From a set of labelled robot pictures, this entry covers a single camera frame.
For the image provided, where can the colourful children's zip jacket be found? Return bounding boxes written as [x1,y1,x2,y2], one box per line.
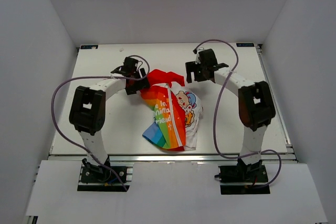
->
[140,69,203,152]

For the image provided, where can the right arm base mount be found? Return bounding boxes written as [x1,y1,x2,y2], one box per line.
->
[214,159,270,195]

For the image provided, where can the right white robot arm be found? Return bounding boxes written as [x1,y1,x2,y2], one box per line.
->
[185,49,276,182]

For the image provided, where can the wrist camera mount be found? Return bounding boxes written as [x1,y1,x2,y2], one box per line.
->
[193,47,204,64]
[110,65,128,76]

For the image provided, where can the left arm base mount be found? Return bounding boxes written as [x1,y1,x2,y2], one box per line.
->
[77,158,132,193]

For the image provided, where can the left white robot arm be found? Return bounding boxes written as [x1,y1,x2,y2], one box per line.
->
[69,55,149,182]

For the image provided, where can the aluminium front rail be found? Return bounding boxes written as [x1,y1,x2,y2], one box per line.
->
[48,153,297,162]

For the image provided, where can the left blue corner label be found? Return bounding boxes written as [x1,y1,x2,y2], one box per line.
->
[80,45,98,50]

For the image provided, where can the blue corner label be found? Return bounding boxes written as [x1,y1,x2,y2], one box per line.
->
[80,45,98,50]
[236,42,255,47]

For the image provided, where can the right blue corner label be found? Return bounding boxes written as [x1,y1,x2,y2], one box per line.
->
[236,42,255,47]

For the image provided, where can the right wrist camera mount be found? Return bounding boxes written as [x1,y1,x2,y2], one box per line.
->
[193,47,204,64]

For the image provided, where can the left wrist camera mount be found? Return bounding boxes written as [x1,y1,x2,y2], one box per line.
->
[110,65,128,76]

